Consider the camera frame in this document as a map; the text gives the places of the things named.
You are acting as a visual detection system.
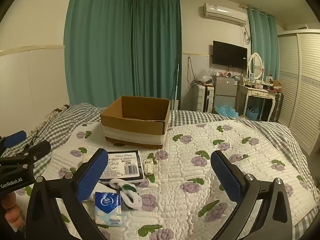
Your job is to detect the brown patterned fringed blanket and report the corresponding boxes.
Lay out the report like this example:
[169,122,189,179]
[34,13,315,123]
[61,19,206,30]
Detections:
[46,104,71,120]

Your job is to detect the white oval mirror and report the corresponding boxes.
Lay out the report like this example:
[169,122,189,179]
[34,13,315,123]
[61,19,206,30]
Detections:
[247,52,265,80]

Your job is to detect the blue basket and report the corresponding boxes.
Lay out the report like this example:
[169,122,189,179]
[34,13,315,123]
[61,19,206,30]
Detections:
[246,106,259,122]

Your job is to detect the black cable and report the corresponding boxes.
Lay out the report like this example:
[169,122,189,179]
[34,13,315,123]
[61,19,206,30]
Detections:
[26,130,40,147]

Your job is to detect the white air conditioner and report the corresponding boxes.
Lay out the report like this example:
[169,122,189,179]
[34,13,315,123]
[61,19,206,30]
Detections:
[203,2,247,26]

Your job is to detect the cardboard box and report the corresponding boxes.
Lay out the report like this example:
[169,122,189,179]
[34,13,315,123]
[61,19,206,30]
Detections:
[100,95,171,150]

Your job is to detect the white louvred wardrobe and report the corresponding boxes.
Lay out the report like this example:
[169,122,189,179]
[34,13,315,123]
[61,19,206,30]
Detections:
[277,29,320,155]

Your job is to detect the white mop pole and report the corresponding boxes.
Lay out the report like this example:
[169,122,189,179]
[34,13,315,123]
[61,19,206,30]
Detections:
[172,54,181,110]

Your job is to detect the black wall television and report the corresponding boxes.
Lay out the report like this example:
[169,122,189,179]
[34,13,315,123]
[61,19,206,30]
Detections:
[212,40,248,70]

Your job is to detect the white ribbed suitcase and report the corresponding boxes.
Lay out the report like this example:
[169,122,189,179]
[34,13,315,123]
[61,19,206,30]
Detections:
[195,84,215,113]

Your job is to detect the blue pocket tissue pack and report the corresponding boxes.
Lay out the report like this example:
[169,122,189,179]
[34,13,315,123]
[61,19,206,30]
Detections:
[94,191,125,227]

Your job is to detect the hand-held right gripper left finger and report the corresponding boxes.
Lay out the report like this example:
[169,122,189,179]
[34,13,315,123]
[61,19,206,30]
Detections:
[26,148,109,240]

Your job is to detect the white floral quilt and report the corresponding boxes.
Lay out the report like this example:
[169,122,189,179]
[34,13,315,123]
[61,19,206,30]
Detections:
[15,120,316,240]

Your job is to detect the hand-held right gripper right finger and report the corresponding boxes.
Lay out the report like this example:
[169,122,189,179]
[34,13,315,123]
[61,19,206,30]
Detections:
[210,150,293,240]

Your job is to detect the blue plastic bags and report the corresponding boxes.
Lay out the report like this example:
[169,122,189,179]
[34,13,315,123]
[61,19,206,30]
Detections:
[214,104,239,118]

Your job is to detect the wide green curtain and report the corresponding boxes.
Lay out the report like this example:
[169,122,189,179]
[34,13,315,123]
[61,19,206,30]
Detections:
[64,0,133,105]

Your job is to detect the small white bundle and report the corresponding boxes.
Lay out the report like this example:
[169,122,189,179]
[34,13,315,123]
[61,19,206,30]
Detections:
[143,159,155,176]

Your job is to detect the person's left hand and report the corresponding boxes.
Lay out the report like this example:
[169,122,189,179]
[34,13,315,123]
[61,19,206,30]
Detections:
[0,192,22,231]

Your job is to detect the hanging wall cables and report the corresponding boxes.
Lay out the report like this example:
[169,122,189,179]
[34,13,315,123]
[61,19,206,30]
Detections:
[187,56,198,85]

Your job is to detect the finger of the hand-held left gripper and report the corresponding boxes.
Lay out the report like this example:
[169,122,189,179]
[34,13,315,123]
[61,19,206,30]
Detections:
[0,140,52,180]
[0,130,27,153]

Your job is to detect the green corner curtain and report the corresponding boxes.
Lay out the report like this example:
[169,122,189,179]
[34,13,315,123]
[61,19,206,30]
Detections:
[130,0,182,110]

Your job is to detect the narrow green curtain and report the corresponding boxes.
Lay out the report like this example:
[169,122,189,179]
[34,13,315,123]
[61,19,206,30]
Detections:
[246,6,279,80]

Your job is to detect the dark checked suitcase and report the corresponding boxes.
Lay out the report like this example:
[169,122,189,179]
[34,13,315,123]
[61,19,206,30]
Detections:
[270,92,284,123]

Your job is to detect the black packet with white label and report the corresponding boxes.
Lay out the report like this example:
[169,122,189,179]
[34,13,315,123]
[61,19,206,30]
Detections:
[99,150,145,182]

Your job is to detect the air conditioner power cable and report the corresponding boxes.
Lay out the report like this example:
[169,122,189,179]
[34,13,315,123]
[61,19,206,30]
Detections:
[241,25,252,45]

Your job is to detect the silver small fridge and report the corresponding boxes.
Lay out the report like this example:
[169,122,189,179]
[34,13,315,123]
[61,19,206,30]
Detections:
[212,74,239,114]

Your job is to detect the clear plastic bag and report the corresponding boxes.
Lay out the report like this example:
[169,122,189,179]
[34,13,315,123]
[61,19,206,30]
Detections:
[199,68,215,84]

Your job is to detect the white dressing table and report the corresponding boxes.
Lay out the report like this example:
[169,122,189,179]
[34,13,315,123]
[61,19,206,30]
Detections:
[236,83,280,122]

